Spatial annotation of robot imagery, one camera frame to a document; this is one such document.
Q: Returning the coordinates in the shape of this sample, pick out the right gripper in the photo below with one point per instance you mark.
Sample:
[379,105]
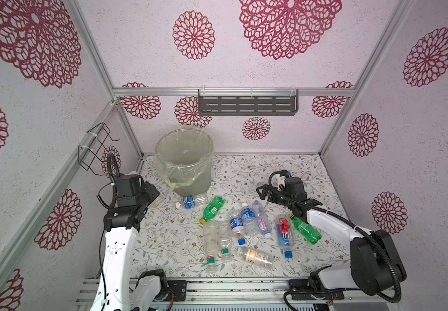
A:
[272,194]

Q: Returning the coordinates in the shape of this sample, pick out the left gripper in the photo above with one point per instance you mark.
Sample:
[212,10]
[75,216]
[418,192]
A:
[149,190]

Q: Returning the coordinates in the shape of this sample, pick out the clear bottle blue label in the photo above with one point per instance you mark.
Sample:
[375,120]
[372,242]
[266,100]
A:
[190,202]

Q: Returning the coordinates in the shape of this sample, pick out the blue bottle red label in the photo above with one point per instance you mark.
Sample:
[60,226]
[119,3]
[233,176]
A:
[285,236]

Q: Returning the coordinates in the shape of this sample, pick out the clear bottle green red cap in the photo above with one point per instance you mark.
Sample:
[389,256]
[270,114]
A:
[210,239]

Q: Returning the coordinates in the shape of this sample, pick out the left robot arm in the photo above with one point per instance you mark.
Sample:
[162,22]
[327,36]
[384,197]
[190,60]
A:
[122,223]

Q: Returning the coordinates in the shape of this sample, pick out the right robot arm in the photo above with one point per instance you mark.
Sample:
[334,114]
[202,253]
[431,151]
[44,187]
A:
[375,266]

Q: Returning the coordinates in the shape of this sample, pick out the clear plastic bin liner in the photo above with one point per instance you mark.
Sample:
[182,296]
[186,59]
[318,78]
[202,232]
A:
[177,163]

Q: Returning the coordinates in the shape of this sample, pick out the clear bottle pink label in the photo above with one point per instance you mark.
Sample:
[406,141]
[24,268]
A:
[262,220]

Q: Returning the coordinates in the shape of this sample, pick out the Pocari bottle white cap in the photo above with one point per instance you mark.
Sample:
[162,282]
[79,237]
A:
[249,220]

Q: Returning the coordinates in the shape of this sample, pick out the Pocari bottle blue cap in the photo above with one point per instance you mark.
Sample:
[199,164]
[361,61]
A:
[237,227]

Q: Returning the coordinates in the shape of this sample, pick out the green bottle yellow cap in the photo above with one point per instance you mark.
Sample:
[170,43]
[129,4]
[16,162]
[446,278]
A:
[212,209]

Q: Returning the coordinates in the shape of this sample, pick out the clear bottle yellow label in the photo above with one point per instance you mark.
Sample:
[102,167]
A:
[254,257]

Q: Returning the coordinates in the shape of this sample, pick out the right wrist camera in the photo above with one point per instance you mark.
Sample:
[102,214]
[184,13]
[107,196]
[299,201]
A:
[285,173]

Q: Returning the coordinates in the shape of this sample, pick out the black wire wall rack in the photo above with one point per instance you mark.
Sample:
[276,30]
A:
[99,156]

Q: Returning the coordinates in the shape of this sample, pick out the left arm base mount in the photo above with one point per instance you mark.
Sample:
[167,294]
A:
[169,289]

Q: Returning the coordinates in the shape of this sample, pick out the grey slotted wall shelf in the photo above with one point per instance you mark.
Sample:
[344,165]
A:
[281,104]

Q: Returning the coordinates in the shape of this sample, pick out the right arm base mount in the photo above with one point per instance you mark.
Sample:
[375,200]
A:
[303,290]

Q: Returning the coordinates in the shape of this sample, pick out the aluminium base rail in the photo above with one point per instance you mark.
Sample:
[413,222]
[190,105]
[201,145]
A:
[269,293]

